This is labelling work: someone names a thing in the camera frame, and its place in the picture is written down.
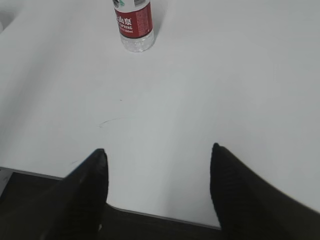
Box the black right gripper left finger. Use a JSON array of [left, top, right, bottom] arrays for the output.
[[0, 148, 109, 240]]

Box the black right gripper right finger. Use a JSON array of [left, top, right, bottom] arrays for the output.
[[209, 143, 320, 240]]

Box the clear red-label water bottle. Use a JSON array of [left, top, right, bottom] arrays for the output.
[[112, 0, 155, 53]]

